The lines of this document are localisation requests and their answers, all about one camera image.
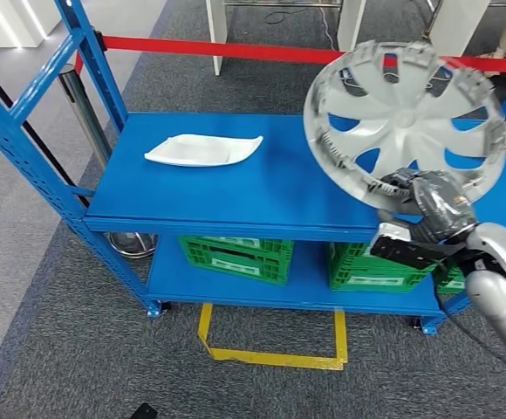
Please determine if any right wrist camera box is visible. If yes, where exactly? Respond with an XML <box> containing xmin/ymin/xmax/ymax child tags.
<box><xmin>369</xmin><ymin>222</ymin><xmax>467</xmax><ymax>271</ymax></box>

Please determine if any white panel desk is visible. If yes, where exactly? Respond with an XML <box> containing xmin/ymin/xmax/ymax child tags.
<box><xmin>423</xmin><ymin>0</ymin><xmax>506</xmax><ymax>58</ymax></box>
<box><xmin>205</xmin><ymin>0</ymin><xmax>368</xmax><ymax>76</ymax></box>

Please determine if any white plastic trim part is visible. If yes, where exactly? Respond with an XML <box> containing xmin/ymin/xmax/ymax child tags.
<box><xmin>144</xmin><ymin>134</ymin><xmax>264</xmax><ymax>168</ymax></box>

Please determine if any black barrier belt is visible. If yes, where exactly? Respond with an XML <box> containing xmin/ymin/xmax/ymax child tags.
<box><xmin>0</xmin><ymin>52</ymin><xmax>91</xmax><ymax>206</ymax></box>

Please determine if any red barrier belt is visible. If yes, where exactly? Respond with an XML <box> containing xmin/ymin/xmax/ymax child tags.
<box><xmin>73</xmin><ymin>35</ymin><xmax>506</xmax><ymax>75</ymax></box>

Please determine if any chrome stanchion post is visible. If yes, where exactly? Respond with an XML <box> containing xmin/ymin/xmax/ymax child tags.
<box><xmin>58</xmin><ymin>31</ymin><xmax>158</xmax><ymax>259</ymax></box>

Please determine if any silver plastic wheel cover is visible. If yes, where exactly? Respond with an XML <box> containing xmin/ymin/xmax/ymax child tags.
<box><xmin>303</xmin><ymin>38</ymin><xmax>506</xmax><ymax>216</ymax></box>

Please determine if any blue metal shelf rack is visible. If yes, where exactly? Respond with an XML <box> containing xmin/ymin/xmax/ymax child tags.
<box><xmin>0</xmin><ymin>0</ymin><xmax>506</xmax><ymax>337</ymax></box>

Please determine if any white floor cable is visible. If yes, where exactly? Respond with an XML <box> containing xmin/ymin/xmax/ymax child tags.
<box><xmin>318</xmin><ymin>5</ymin><xmax>337</xmax><ymax>51</ymax></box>

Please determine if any black floor cable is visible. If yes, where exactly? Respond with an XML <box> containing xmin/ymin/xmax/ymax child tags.
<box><xmin>264</xmin><ymin>8</ymin><xmax>307</xmax><ymax>25</ymax></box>

